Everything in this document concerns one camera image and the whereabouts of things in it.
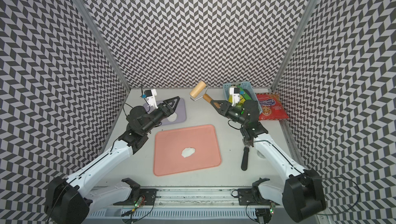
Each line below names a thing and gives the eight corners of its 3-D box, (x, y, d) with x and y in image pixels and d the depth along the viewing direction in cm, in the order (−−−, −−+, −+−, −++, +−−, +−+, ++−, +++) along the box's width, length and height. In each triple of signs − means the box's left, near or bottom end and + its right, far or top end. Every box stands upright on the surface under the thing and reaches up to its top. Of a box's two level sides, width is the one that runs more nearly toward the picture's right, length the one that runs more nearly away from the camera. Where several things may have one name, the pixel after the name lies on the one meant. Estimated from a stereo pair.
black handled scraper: (240, 169, 84) (240, 167, 82) (244, 145, 93) (244, 144, 91) (246, 171, 84) (247, 169, 82) (249, 147, 92) (250, 145, 90)
